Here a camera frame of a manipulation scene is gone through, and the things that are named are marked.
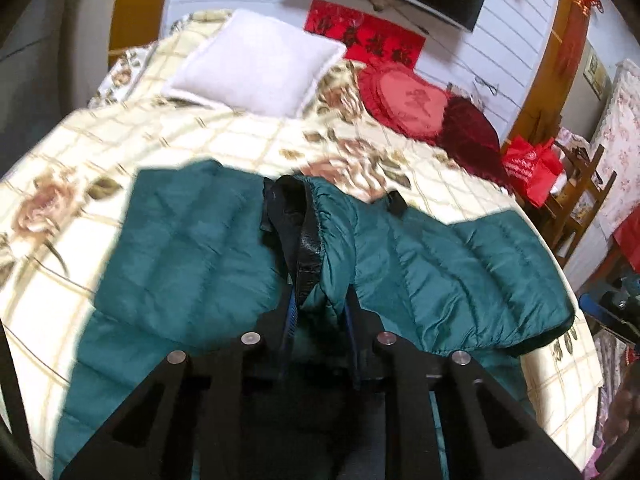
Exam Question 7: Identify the red shopping bag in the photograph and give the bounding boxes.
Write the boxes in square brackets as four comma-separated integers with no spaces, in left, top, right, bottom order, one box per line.
[501,136,563,208]

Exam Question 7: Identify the grey wardrobe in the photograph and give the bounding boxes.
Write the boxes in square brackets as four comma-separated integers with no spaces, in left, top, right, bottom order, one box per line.
[0,0,121,176]

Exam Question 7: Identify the wooden door frame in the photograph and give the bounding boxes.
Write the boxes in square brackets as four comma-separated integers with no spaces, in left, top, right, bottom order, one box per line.
[500,0,596,161]

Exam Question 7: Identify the wooden door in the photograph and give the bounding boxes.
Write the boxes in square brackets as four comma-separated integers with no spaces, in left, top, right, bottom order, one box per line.
[107,0,173,53]

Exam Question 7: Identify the floral curtain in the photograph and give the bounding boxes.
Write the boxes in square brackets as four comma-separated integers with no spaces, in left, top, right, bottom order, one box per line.
[592,58,640,241]

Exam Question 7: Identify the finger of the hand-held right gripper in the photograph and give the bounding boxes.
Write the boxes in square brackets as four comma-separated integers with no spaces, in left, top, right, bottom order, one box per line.
[580,294,636,341]

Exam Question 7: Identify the dark red velvet cushion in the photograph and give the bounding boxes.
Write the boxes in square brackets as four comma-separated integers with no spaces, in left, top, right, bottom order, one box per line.
[440,96,511,186]

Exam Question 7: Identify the framed wall picture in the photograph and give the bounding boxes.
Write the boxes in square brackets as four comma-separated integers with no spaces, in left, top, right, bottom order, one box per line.
[582,42,611,96]

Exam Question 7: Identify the bed with floral plaid sheet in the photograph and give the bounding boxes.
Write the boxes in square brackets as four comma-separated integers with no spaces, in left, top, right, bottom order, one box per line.
[0,10,621,480]

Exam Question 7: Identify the red wall banner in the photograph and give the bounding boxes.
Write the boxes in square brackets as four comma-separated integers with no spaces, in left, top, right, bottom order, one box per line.
[305,0,427,68]

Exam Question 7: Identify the green puffer jacket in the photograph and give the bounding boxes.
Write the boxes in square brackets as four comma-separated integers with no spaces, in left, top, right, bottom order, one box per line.
[52,159,575,480]

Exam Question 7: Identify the wooden chair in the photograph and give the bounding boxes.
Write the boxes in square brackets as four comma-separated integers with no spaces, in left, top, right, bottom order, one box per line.
[537,130,618,268]

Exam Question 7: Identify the red heart-shaped cushion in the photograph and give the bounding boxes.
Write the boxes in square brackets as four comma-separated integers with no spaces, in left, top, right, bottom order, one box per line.
[357,60,453,143]

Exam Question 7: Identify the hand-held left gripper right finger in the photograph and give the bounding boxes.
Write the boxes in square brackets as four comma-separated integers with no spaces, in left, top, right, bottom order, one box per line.
[345,300,583,480]

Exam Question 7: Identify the white pillow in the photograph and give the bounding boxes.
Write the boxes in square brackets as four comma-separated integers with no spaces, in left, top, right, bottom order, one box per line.
[161,8,347,118]

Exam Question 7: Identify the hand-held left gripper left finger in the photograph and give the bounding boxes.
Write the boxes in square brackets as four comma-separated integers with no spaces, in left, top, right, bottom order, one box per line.
[60,287,301,480]

